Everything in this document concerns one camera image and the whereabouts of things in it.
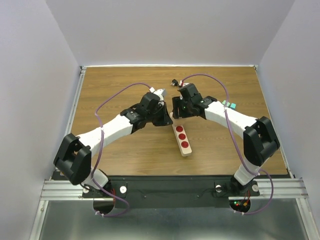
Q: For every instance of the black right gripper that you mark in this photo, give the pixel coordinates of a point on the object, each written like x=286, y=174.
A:
x=177, y=102

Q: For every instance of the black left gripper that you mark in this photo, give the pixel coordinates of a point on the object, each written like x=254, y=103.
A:
x=165, y=119

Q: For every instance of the white power strip red sockets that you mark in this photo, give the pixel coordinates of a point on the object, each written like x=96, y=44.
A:
x=182, y=140

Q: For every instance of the green USB charger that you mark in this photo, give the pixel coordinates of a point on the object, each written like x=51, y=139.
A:
x=226, y=103

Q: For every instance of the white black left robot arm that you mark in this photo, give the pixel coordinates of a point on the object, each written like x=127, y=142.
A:
x=74, y=156

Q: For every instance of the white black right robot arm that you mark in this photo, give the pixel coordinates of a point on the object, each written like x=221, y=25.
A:
x=260, y=141

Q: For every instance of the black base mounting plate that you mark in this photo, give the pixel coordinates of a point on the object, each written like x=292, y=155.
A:
x=117, y=206

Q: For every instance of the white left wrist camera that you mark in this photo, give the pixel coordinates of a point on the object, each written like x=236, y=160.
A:
x=159, y=92

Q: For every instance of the aluminium left side rail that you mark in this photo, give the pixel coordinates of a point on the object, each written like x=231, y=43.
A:
x=73, y=109

